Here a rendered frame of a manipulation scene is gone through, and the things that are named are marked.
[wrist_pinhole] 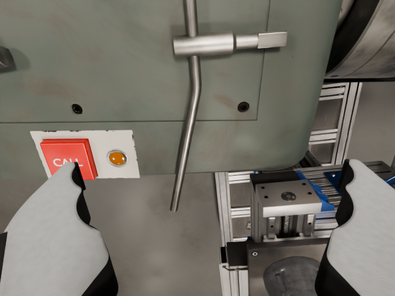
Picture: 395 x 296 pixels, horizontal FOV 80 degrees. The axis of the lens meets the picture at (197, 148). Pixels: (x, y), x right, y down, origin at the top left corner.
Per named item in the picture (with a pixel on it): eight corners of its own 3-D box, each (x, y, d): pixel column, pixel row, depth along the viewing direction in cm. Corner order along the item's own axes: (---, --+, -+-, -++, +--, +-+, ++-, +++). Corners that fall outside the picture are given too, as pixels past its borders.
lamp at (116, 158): (112, 162, 34) (110, 165, 33) (109, 150, 33) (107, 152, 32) (127, 162, 34) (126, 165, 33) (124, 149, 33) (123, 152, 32)
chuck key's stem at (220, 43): (283, 25, 25) (173, 34, 25) (289, 27, 23) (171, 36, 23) (280, 48, 26) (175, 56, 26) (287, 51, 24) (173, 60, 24)
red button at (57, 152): (60, 172, 35) (52, 181, 33) (46, 136, 32) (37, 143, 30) (100, 172, 35) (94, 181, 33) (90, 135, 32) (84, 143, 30)
